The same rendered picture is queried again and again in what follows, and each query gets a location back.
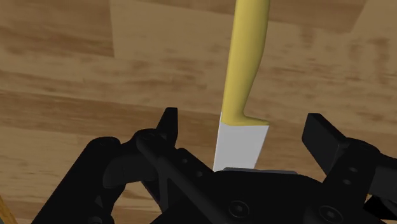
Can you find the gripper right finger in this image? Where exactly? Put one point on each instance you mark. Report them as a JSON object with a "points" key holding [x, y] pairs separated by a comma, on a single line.
{"points": [[344, 155]]}

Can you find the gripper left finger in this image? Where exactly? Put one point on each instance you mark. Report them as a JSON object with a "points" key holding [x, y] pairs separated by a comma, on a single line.
{"points": [[145, 161]]}

